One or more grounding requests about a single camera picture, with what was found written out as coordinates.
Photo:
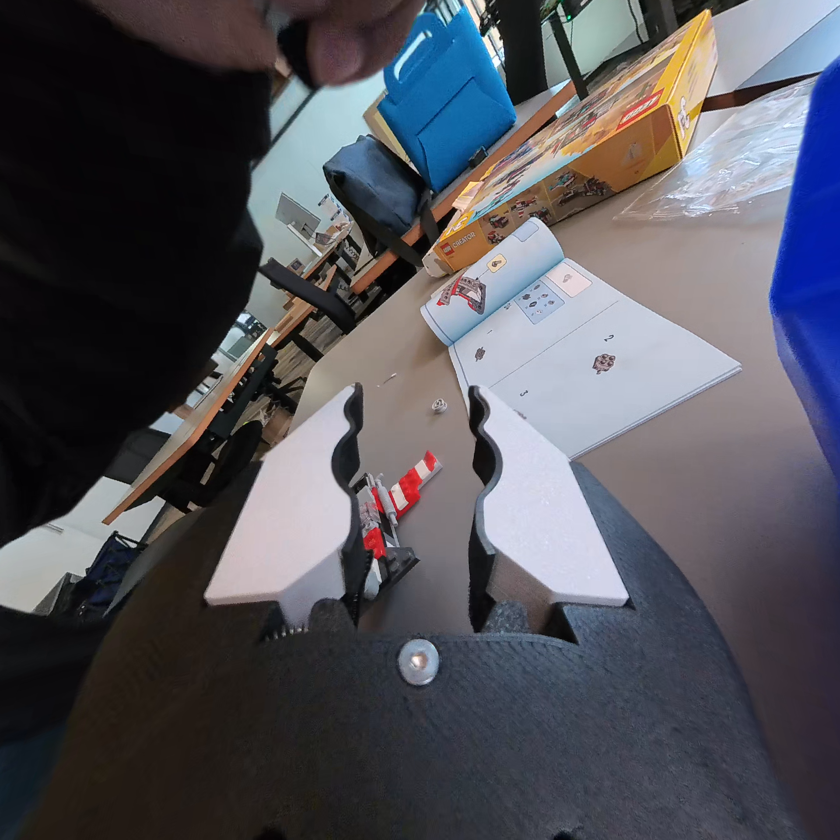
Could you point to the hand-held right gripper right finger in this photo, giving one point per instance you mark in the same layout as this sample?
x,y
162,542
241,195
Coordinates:
x,y
551,525

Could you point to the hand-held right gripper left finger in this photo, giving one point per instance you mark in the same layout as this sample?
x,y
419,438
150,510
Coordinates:
x,y
289,512

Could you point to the red white brick model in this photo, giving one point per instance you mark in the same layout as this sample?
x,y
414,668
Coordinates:
x,y
410,485

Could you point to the person's left forearm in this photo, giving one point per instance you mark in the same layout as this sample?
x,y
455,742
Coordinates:
x,y
98,229

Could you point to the grey desk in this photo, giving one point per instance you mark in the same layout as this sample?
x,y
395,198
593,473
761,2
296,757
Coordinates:
x,y
656,525

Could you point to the person's left hand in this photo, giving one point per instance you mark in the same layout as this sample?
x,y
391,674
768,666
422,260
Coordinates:
x,y
354,39

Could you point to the long wood edged table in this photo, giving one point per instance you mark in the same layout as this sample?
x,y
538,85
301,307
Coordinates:
x,y
197,420

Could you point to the small grey brick piece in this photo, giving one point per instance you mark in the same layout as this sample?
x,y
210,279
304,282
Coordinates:
x,y
438,405

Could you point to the light blue instruction booklet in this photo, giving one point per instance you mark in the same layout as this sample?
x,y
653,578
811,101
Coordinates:
x,y
590,348

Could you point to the dark blue bag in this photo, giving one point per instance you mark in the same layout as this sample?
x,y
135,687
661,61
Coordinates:
x,y
108,577

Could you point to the black office chair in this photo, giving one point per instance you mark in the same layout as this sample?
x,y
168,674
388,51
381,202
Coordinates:
x,y
308,295

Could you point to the person's black jacket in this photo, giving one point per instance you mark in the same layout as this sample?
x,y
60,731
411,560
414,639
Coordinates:
x,y
39,669

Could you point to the silver monitor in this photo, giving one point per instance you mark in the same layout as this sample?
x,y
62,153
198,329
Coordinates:
x,y
295,213

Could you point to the dark blue backpack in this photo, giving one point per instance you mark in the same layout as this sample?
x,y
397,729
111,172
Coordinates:
x,y
367,184

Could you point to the blue plastic bin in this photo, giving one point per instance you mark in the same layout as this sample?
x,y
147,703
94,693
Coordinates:
x,y
810,262

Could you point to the yellow toy brick box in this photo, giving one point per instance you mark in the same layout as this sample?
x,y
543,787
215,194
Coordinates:
x,y
590,151

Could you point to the person's jeans leg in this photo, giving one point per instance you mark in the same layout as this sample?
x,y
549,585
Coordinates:
x,y
19,787

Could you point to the clear plastic bag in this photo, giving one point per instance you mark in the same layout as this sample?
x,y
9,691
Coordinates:
x,y
735,164

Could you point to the blue felt bag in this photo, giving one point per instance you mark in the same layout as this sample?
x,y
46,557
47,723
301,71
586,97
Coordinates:
x,y
453,131

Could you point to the white table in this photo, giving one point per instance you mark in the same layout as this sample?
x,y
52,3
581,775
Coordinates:
x,y
754,39

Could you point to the black table frame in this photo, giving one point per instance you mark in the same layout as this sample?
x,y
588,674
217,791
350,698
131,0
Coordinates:
x,y
525,59

